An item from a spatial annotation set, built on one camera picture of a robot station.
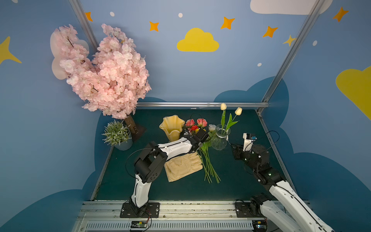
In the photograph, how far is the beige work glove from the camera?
2.89 ft

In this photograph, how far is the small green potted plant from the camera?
859 millimetres

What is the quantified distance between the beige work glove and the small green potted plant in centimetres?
30
